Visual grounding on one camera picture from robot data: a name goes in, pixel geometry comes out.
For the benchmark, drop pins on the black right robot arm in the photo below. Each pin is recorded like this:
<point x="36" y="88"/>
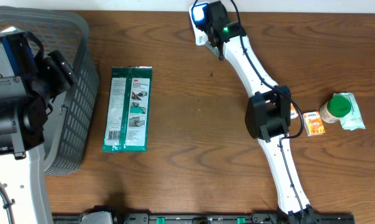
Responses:
<point x="267" y="115"/>

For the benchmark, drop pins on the dark green package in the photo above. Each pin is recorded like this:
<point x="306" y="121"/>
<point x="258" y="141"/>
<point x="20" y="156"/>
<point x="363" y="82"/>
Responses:
<point x="128" y="110"/>

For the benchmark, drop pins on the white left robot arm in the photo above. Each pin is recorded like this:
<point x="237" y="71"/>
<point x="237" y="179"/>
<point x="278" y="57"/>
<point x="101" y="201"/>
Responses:
<point x="30" y="81"/>

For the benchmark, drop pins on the grey plastic mesh basket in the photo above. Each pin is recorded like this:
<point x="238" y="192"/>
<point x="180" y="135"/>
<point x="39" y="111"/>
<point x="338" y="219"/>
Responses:
<point x="68" y="125"/>

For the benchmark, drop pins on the white barcode scanner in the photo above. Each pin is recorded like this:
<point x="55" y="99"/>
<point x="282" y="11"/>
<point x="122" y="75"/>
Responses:
<point x="201" y="25"/>

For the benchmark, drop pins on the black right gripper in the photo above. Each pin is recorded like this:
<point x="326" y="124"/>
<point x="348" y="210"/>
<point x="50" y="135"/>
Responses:
<point x="219" y="53"/>

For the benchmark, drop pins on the green lidded small jar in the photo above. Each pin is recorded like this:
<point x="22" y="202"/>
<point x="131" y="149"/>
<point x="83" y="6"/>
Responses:
<point x="335" y="109"/>

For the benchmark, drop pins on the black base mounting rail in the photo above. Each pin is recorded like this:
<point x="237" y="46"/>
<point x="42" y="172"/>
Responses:
<point x="100" y="214"/>

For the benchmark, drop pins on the orange tissue pack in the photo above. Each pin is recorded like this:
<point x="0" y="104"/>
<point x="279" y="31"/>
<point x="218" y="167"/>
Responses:
<point x="293" y="112"/>
<point x="313" y="123"/>

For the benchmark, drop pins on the mint green wipes packet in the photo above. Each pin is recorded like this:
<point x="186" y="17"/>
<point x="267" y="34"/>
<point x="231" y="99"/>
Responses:
<point x="353" y="120"/>

